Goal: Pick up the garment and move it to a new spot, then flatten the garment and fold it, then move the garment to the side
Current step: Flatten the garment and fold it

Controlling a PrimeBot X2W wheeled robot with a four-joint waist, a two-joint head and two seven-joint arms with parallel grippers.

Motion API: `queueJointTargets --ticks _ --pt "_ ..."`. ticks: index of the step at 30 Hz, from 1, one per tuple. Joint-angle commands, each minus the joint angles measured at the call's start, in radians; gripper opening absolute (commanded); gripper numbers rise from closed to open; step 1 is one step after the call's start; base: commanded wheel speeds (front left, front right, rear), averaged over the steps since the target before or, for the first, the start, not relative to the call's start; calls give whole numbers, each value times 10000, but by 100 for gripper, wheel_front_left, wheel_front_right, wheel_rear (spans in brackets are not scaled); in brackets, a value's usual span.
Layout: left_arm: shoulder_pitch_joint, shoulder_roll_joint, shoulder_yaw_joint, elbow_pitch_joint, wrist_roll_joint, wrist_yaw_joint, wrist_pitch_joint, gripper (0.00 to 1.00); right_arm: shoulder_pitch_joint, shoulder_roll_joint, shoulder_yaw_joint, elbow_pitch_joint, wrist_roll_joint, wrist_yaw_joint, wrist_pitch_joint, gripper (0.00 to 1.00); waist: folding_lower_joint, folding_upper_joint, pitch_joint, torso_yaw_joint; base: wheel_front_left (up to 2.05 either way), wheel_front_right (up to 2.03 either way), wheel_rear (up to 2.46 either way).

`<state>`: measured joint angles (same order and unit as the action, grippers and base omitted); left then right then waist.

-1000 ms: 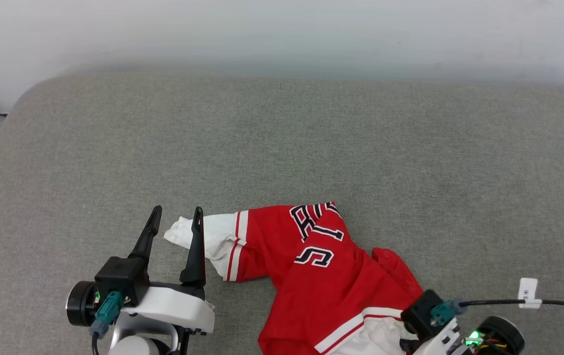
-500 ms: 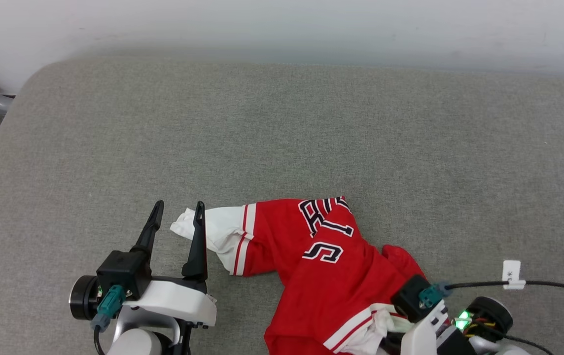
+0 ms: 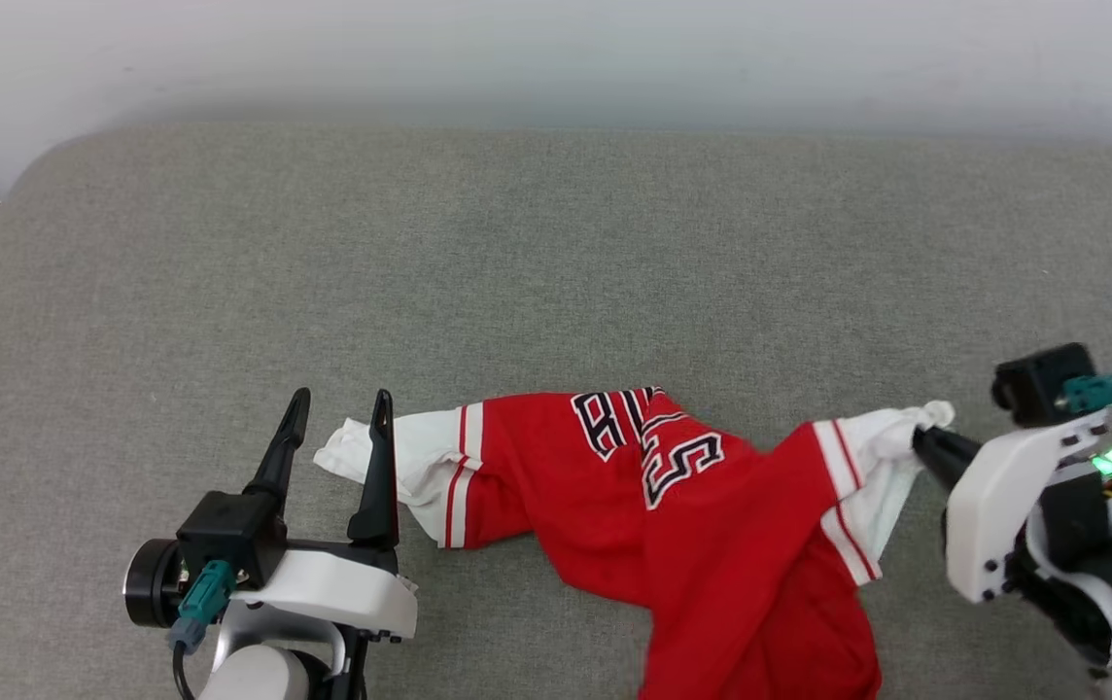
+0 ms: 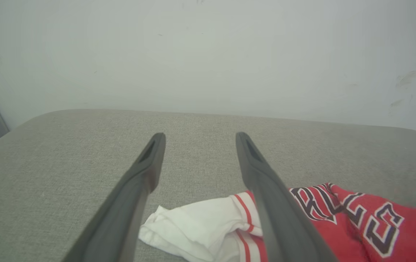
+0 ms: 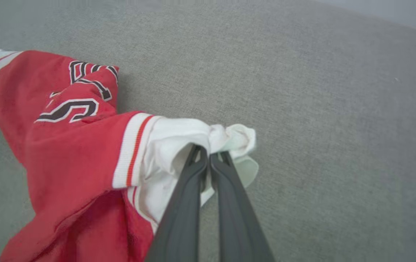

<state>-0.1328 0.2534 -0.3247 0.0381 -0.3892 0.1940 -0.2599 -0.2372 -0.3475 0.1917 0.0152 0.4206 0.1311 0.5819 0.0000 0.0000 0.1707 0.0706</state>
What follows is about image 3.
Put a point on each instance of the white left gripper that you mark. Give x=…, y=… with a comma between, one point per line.
x=342, y=588

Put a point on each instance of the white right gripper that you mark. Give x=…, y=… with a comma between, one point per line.
x=993, y=506

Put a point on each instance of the red and white basketball jersey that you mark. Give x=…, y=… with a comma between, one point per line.
x=712, y=564

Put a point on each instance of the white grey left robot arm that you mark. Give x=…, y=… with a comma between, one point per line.
x=260, y=676

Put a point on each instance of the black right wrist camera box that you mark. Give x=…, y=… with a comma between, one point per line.
x=1037, y=384

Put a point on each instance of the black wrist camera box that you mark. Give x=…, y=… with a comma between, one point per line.
x=1037, y=384
x=225, y=530

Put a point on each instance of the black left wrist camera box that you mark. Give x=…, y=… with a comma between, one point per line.
x=225, y=530

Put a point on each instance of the teal right camera connector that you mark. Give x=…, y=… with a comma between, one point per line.
x=1095, y=392

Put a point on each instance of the teal camera connector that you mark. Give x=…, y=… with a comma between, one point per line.
x=206, y=595
x=1095, y=392

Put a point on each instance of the teal left camera connector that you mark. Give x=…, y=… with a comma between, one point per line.
x=206, y=595

